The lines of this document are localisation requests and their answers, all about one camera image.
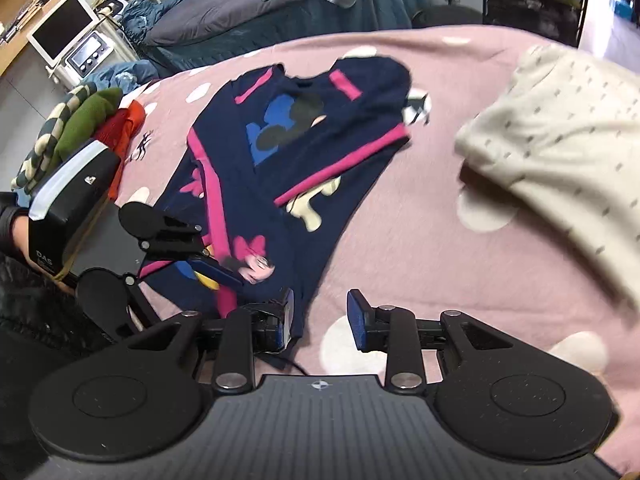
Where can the red folded garment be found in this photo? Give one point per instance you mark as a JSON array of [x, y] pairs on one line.
[[115, 132]]

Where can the orange folded garment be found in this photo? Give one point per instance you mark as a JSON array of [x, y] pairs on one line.
[[132, 126]]

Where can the black round stool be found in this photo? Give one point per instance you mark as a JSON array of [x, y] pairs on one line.
[[447, 15]]

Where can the green folded garment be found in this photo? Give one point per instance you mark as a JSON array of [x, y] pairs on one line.
[[84, 121]]

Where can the cream dotted pillow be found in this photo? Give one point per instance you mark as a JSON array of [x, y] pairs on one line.
[[564, 139]]

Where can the navy pink cartoon sweater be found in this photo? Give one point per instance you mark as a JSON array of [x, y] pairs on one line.
[[274, 168]]

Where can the pink polka dot bedsheet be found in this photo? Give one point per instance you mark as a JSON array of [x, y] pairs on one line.
[[421, 240]]

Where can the person's left hand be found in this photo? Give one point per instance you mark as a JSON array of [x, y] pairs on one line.
[[20, 234]]

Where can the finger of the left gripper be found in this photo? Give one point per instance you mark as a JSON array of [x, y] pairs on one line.
[[163, 238], [115, 303]]

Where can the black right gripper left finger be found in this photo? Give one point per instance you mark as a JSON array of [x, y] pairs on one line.
[[262, 327]]

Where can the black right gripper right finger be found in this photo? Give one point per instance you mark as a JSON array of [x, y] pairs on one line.
[[403, 338]]

